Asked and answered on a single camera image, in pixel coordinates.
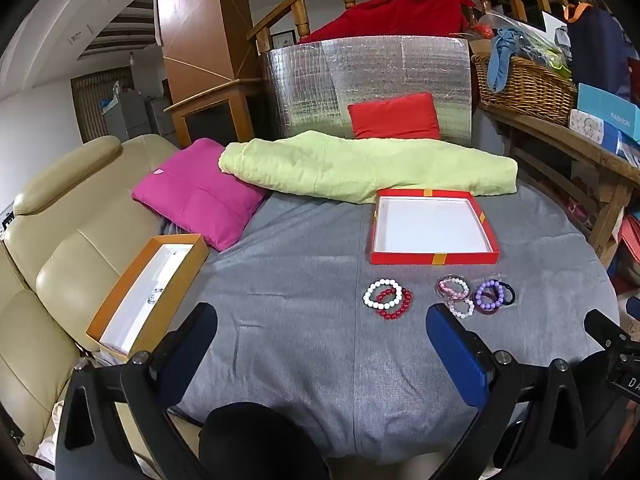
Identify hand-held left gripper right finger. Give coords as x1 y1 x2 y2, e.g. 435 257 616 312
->
425 303 590 480

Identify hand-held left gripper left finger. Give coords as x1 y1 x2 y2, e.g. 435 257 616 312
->
54 302 219 480

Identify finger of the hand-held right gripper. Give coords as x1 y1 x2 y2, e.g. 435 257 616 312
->
584 309 632 349

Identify small white pink bracelet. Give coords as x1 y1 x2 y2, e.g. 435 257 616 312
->
448 296 476 319

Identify orange long box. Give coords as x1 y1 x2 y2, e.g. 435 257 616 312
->
85 233 210 363

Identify clear pink bead bracelet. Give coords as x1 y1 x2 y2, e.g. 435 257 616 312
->
437 274 472 302

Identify purple bead bracelet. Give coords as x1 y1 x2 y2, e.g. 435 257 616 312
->
475 280 505 309

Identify red bead bracelet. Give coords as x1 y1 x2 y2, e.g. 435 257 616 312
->
376 288 414 320

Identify black hair tie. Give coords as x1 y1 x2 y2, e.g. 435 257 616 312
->
492 280 517 307

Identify white bead bracelet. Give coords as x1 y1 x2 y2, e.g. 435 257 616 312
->
363 279 404 310

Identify red shallow box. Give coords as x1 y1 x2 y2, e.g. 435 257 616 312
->
370 188 501 266

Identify person's dark trouser knee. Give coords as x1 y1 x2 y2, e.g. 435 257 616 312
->
197 402 331 480

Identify magenta cushion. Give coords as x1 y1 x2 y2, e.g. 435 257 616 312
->
131 137 271 252

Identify beige leather sofa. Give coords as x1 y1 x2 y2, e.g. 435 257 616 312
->
0 135 211 461

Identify white floral box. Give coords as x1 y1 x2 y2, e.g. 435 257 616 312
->
569 108 621 153

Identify light green blanket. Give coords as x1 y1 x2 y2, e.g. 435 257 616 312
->
218 130 518 204

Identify blue cardboard box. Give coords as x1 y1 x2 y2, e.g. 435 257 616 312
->
576 83 640 141

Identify white appliances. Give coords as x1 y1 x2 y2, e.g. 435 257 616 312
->
102 90 176 143

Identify wooden cabinet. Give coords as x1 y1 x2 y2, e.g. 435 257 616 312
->
165 79 263 148

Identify red cushion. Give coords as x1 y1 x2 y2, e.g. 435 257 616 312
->
347 92 442 140

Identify wicker basket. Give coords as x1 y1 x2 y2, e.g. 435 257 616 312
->
471 52 578 127

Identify silver foil insulation mat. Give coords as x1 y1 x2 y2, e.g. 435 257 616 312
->
260 35 473 148

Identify navy bag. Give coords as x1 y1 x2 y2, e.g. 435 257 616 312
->
565 4 640 101

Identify blue cloth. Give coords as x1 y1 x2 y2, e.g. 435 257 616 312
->
487 27 526 93

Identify wooden stair railing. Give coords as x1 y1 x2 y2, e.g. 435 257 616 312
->
247 0 601 56

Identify large red cloth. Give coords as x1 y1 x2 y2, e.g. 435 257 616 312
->
298 0 477 43

